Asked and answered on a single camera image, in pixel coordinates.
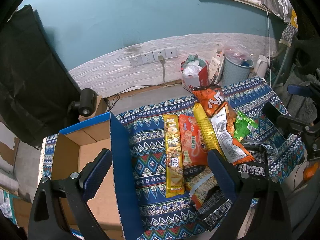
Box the green snack bag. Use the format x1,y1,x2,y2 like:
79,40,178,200
233,110,258,142

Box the orange silver chip bag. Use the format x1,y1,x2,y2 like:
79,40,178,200
210,102,254,165

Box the golden yellow biscuit pack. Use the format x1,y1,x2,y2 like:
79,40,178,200
193,102,225,159

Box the long yellow snack pack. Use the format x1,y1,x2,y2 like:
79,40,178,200
163,114,184,198

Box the black smartphone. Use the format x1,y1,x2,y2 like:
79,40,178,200
261,102,286,139

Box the blue patterned tablecloth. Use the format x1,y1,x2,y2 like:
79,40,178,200
38,77,306,239

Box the black white snack pack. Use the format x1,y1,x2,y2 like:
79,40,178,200
198,141,278,231

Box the white electric kettle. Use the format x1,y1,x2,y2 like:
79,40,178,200
253,55,270,78

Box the light blue waste bin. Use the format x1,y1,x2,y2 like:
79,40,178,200
221,57,254,86

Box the blue cardboard box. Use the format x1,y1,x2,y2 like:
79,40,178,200
50,112,144,239

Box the orange red snack bag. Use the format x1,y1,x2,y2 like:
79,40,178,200
178,114,208,168

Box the orange cheese snack bag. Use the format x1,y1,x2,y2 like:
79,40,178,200
192,85,226,117

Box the white red paper box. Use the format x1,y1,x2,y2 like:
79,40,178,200
208,43,225,84

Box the red white shopping bag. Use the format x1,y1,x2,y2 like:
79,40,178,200
181,54,209,92

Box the black cloth backdrop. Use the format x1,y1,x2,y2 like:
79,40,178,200
1,5,80,147

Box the black camera lamp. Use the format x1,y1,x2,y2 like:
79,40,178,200
67,88,97,117

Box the white wall sockets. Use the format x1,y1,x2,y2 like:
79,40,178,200
129,47,178,67

